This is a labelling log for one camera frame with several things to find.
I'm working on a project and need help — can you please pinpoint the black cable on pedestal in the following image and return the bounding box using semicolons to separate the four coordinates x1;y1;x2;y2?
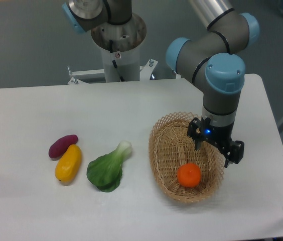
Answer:
109;39;126;82

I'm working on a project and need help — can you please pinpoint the orange fruit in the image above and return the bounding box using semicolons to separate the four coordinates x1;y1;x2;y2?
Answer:
177;163;201;188

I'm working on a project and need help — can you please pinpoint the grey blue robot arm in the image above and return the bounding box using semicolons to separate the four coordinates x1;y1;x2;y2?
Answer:
62;1;260;165

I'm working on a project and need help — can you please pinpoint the green bok choy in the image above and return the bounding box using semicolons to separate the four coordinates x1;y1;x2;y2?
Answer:
86;141;132;192

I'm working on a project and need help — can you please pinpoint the purple sweet potato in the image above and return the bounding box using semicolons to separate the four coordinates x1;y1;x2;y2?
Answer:
48;135;78;159

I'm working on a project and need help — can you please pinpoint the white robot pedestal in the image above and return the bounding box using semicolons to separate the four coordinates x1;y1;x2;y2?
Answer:
68;13;158;84

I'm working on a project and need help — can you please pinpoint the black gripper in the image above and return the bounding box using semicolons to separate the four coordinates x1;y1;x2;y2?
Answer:
187;117;245;168

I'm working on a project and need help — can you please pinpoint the woven wicker basket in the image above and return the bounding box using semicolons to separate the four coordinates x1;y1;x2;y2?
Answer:
149;112;224;203

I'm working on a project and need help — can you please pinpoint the yellow mango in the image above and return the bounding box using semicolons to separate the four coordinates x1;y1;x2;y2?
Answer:
55;144;82;184

